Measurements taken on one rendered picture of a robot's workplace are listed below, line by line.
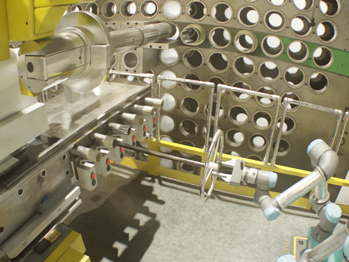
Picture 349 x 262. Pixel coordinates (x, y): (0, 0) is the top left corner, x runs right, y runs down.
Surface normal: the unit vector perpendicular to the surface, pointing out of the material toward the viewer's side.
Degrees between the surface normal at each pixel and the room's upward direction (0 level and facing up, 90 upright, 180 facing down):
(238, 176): 32
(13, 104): 68
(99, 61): 90
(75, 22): 90
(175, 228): 0
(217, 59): 90
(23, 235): 0
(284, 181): 90
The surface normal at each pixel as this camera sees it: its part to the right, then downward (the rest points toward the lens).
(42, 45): 0.66, -0.54
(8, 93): 0.89, -0.15
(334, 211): 0.07, -0.83
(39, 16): -0.33, 0.40
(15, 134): 0.94, 0.20
